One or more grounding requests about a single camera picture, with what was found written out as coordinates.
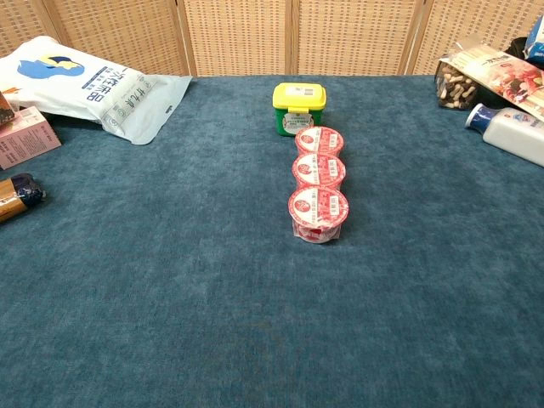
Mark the red yogurt cup pack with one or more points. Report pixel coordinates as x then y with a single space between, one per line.
319 178

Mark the teal table cloth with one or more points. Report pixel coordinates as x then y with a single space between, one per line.
255 276

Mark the green tub with yellow lid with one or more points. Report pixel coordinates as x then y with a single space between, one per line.
293 115

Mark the woven bamboo folding screen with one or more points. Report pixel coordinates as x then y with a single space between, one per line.
272 34

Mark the white plastic bag blue print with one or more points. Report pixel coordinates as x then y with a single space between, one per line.
85 89

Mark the white bottle with blue cap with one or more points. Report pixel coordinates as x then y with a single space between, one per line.
514 132

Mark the pink cardboard box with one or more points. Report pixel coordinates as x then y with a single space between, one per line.
23 138

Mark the long noodle package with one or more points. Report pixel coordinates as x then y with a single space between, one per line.
493 70

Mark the dark snack packet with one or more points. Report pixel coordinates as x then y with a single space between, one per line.
5 111

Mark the black object behind packages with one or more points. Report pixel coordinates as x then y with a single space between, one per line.
516 47

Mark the blue and white carton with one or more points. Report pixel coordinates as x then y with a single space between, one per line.
536 40

